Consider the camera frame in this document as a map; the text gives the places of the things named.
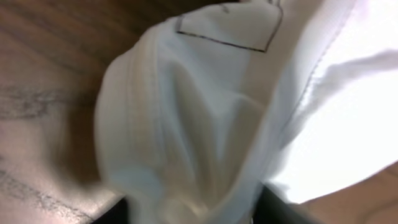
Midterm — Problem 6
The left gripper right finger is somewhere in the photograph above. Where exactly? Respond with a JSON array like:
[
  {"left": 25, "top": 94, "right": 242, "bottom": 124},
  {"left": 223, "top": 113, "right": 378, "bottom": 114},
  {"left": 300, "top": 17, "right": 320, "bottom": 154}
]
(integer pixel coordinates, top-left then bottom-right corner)
[{"left": 252, "top": 185, "right": 319, "bottom": 224}]

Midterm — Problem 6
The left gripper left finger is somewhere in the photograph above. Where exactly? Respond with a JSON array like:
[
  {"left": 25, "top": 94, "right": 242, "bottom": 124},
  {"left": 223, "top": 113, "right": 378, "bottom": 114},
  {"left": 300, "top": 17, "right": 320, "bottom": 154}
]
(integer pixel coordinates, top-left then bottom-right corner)
[{"left": 91, "top": 198, "right": 129, "bottom": 224}]

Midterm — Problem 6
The white Mr Robot t-shirt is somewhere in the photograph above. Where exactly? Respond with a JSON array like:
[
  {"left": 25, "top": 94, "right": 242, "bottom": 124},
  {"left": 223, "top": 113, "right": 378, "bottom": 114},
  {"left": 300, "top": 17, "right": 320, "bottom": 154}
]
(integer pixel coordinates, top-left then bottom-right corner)
[{"left": 95, "top": 1, "right": 397, "bottom": 223}]

